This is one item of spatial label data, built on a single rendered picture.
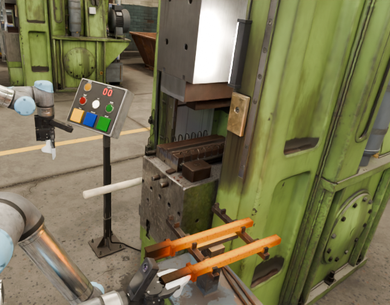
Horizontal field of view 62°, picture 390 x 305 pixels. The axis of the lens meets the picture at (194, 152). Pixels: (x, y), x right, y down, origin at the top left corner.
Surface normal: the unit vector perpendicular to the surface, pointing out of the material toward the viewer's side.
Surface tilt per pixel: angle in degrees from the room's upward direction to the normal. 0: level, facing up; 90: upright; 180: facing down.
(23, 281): 0
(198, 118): 90
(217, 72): 90
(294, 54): 89
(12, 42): 90
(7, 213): 37
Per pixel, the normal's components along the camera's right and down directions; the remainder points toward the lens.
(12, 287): 0.11, -0.90
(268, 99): -0.79, 0.17
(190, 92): 0.60, 0.39
